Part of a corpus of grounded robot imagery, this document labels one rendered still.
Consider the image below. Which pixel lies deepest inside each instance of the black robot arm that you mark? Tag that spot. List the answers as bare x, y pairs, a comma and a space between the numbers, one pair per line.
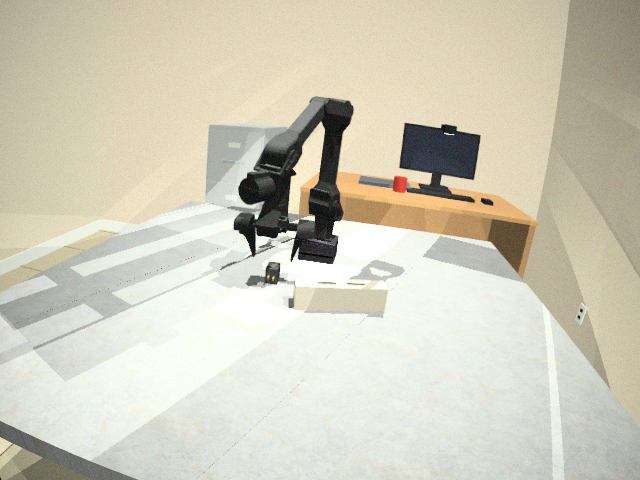
284, 150

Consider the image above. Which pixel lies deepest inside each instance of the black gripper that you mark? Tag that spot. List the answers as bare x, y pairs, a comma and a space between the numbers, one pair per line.
245, 223

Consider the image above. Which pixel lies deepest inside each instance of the black two-prong plug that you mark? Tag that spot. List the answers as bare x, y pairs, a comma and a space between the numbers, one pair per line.
272, 273

